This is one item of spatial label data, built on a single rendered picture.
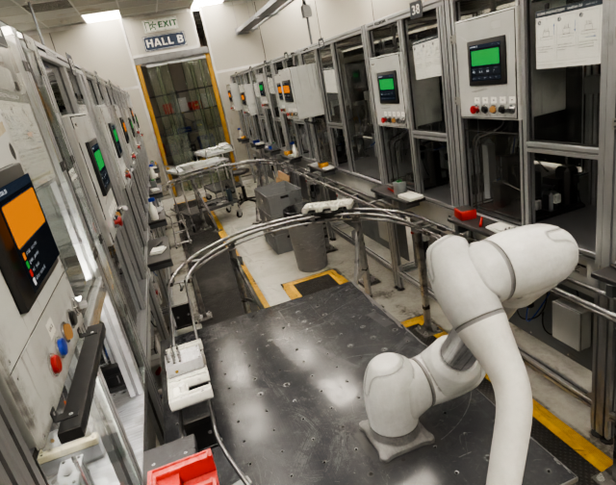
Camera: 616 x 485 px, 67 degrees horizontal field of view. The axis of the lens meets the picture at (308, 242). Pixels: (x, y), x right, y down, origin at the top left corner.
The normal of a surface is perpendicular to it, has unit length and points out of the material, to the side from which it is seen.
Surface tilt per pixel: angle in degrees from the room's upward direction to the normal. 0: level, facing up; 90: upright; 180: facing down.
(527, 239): 31
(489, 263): 43
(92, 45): 90
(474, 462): 0
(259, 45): 90
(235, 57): 90
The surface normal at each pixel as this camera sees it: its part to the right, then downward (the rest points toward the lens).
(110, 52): 0.31, 0.27
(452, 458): -0.18, -0.92
